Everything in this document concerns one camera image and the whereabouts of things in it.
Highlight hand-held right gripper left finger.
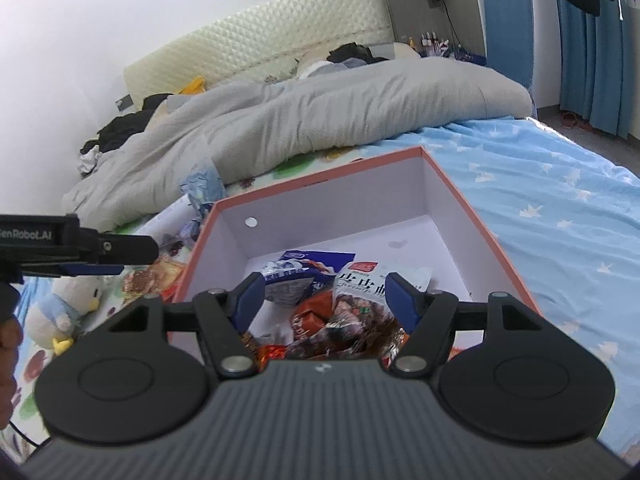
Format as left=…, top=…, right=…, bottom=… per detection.
left=107, top=272, right=266, bottom=380

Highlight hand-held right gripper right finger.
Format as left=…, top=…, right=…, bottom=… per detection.
left=385, top=272, right=543, bottom=378

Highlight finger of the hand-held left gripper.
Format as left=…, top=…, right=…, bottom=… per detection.
left=80, top=229, right=162, bottom=266
left=22, top=261, right=124, bottom=279

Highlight white label snack packet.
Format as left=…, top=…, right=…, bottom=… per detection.
left=300, top=259, right=434, bottom=358

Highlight blue white snack packet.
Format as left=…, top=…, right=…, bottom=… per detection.
left=262, top=249, right=357, bottom=307

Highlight orange snack packet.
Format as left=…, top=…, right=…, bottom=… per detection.
left=241, top=331, right=290, bottom=362

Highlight red candy packet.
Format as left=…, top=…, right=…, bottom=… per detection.
left=290, top=291, right=337, bottom=346

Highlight pink cardboard box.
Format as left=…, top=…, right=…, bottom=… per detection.
left=167, top=146, right=543, bottom=361

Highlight person's left hand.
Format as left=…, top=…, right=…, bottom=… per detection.
left=0, top=319, right=26, bottom=428

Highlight white plush duck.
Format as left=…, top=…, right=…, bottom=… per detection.
left=25, top=274, right=106, bottom=357

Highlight brown gold snack packet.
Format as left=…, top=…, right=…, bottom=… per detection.
left=121, top=255, right=192, bottom=303

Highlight white plastic bottle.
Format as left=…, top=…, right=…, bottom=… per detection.
left=134, top=194, right=196, bottom=238

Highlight dark blue snack packet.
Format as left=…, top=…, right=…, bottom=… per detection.
left=162, top=217, right=203, bottom=256

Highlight white crumpled garment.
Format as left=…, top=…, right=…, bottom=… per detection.
left=77, top=146, right=103, bottom=177

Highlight light blue plastic bag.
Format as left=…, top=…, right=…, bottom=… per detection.
left=179, top=166, right=227, bottom=211

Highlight pile of black clothes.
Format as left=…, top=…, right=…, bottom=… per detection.
left=97, top=92, right=176, bottom=153

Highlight fruit print mat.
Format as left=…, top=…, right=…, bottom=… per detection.
left=0, top=142, right=422, bottom=436

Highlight yellow bag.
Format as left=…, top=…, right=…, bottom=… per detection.
left=176, top=76, right=207, bottom=96

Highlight grey duvet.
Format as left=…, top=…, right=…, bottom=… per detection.
left=62, top=56, right=533, bottom=233

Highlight pink slippers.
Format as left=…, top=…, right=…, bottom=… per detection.
left=560, top=110, right=596, bottom=133

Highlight cluster of small cosmetic bottles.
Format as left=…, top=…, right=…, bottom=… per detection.
left=410, top=32, right=451, bottom=58

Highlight cream quilted headboard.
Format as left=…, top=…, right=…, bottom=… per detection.
left=123, top=0, right=393, bottom=98

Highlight blue padded chair back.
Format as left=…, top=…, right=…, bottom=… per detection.
left=484, top=0, right=537, bottom=106

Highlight blue curtain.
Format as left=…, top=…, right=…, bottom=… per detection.
left=549, top=0, right=640, bottom=142

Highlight white built-in cabinet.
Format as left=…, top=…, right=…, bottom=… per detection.
left=377, top=0, right=488, bottom=61

